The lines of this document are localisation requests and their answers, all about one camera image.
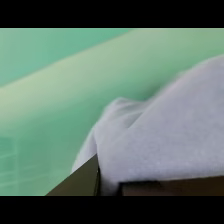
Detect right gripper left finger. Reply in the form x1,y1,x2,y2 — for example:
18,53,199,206
46,153,101,197

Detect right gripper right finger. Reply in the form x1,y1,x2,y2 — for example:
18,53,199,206
119,175,224,197

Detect blue T-shirt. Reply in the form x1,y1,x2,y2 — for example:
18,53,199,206
71,54,224,197

